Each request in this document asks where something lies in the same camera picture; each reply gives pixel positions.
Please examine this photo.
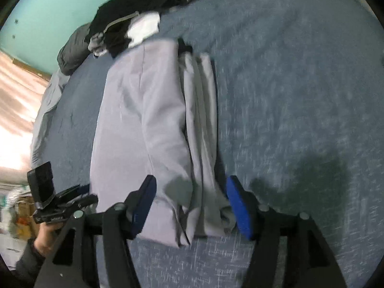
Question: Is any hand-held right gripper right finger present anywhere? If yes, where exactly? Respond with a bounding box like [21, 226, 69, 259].
[226, 175, 348, 288]

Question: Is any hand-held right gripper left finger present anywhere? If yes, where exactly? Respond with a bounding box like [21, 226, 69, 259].
[34, 174, 157, 288]

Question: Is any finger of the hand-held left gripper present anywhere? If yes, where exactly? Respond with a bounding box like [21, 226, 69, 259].
[64, 194, 99, 212]
[55, 184, 91, 200]

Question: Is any light grey jacket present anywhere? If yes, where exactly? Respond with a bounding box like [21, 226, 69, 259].
[89, 37, 237, 248]

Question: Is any person's left forearm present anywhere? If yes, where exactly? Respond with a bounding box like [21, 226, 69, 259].
[15, 238, 47, 287]

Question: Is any pile of dark clothes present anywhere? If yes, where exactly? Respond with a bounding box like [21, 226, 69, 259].
[85, 0, 188, 59]

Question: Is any person's left hand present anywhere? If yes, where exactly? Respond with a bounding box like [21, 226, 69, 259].
[34, 222, 66, 257]

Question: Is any cardboard box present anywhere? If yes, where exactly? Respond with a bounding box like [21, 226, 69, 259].
[13, 196, 39, 240]

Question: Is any pale grey blanket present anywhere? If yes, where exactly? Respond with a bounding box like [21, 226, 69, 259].
[30, 69, 71, 168]

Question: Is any pink curtain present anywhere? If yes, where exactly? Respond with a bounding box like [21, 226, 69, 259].
[0, 49, 50, 183]

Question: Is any dark grey rolled duvet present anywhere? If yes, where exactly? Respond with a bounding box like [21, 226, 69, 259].
[57, 0, 210, 75]

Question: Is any grey sweatshirt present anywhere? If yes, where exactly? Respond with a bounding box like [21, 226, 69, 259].
[88, 33, 107, 56]

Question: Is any white shirt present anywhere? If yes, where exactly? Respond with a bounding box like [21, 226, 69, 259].
[127, 12, 160, 48]

